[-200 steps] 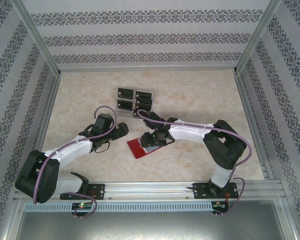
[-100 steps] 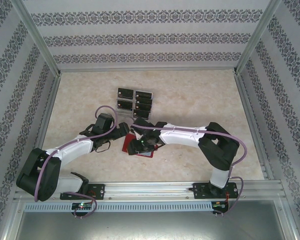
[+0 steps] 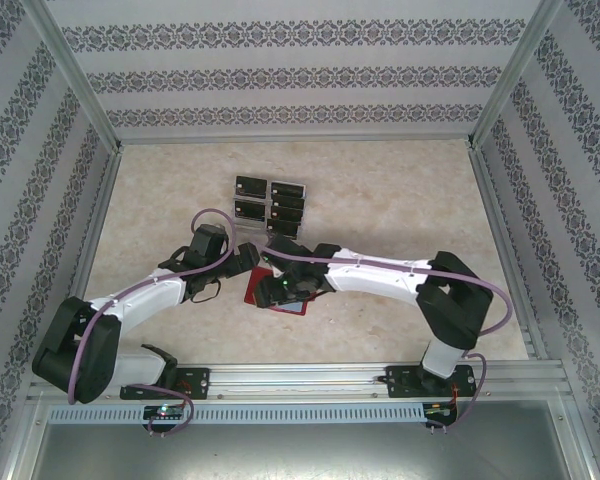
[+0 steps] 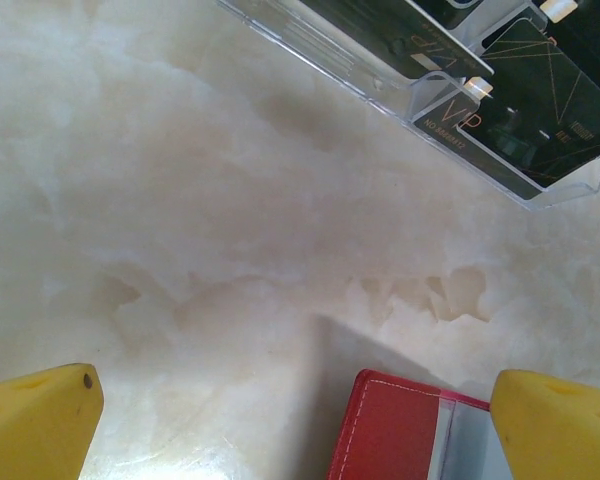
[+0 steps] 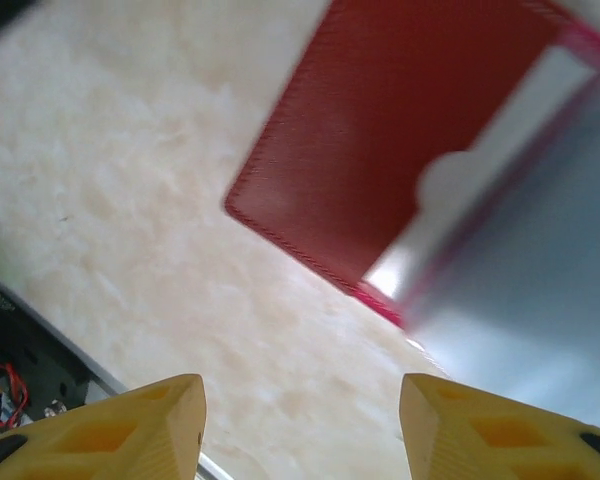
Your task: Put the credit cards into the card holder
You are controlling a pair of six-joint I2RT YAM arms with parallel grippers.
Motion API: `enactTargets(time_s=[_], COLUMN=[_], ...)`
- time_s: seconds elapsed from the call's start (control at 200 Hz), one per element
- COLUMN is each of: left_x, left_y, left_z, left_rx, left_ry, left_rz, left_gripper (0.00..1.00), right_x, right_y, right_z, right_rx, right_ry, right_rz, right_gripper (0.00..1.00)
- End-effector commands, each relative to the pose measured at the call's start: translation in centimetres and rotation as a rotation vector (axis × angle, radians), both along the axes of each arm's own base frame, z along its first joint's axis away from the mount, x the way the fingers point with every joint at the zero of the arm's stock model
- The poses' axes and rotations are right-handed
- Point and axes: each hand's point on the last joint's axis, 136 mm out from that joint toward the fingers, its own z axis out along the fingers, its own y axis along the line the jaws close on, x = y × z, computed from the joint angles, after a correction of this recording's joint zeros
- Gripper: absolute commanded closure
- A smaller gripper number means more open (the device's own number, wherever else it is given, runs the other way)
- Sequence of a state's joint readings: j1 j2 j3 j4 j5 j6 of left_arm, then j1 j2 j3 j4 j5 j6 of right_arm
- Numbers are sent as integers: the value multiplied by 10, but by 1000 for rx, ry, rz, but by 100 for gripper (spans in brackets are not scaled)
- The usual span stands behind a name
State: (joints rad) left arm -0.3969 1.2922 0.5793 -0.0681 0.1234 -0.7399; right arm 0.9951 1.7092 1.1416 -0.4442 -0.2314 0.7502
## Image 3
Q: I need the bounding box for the red leather card holder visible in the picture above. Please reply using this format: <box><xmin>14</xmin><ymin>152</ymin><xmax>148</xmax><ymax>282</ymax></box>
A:
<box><xmin>243</xmin><ymin>266</ymin><xmax>310</xmax><ymax>318</ymax></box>

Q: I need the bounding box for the clear acrylic card stand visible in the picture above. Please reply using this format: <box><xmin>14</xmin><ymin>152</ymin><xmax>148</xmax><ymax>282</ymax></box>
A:
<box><xmin>231</xmin><ymin>173</ymin><xmax>307</xmax><ymax>244</ymax></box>

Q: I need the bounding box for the aluminium table edge profile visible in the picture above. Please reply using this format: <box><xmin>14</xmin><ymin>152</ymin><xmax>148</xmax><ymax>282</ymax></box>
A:
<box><xmin>467</xmin><ymin>144</ymin><xmax>551</xmax><ymax>361</ymax></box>
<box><xmin>47</xmin><ymin>147</ymin><xmax>126</xmax><ymax>366</ymax></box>

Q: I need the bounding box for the grey metal panel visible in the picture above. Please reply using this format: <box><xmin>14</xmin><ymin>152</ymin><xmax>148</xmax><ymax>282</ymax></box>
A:
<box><xmin>9</xmin><ymin>399</ymin><xmax>596</xmax><ymax>480</ymax></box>

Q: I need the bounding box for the small circuit board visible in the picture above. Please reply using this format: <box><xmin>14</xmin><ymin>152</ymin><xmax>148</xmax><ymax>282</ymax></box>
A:
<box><xmin>424</xmin><ymin>399</ymin><xmax>459</xmax><ymax>426</ymax></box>
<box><xmin>143</xmin><ymin>404</ymin><xmax>186</xmax><ymax>421</ymax></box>

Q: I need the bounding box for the thin black left gripper wire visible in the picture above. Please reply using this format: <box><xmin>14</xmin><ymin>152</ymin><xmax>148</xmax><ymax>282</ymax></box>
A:
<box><xmin>187</xmin><ymin>279</ymin><xmax>224</xmax><ymax>305</ymax></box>

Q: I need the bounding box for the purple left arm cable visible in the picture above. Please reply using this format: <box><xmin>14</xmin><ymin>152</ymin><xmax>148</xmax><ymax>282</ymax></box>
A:
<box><xmin>65</xmin><ymin>208</ymin><xmax>241</xmax><ymax>439</ymax></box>

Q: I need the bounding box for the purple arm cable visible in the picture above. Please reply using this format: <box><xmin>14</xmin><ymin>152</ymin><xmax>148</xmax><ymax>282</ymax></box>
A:
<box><xmin>260</xmin><ymin>234</ymin><xmax>514</xmax><ymax>436</ymax></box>
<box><xmin>65</xmin><ymin>208</ymin><xmax>241</xmax><ymax>439</ymax></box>

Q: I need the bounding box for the aluminium mounting rail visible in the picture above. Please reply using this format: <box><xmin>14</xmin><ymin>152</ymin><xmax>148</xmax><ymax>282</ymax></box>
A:
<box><xmin>27</xmin><ymin>363</ymin><xmax>574</xmax><ymax>404</ymax></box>

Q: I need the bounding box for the grey slotted cable duct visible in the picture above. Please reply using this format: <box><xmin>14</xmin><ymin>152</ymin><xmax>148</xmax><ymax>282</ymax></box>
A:
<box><xmin>47</xmin><ymin>403</ymin><xmax>426</xmax><ymax>424</ymax></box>

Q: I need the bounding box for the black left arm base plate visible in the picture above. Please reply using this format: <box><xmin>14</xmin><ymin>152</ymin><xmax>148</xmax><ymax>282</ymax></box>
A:
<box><xmin>119</xmin><ymin>367</ymin><xmax>212</xmax><ymax>401</ymax></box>

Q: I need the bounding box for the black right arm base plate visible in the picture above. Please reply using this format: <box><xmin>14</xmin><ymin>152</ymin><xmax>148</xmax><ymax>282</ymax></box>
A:
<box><xmin>385</xmin><ymin>364</ymin><xmax>479</xmax><ymax>400</ymax></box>

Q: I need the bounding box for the aluminium frame post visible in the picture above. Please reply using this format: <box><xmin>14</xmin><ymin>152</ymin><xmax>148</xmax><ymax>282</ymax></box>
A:
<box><xmin>29</xmin><ymin>0</ymin><xmax>126</xmax><ymax>154</ymax></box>
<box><xmin>465</xmin><ymin>0</ymin><xmax>567</xmax><ymax>151</ymax></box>

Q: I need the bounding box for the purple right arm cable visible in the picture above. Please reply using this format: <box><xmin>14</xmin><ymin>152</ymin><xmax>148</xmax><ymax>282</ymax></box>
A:
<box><xmin>260</xmin><ymin>234</ymin><xmax>514</xmax><ymax>436</ymax></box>

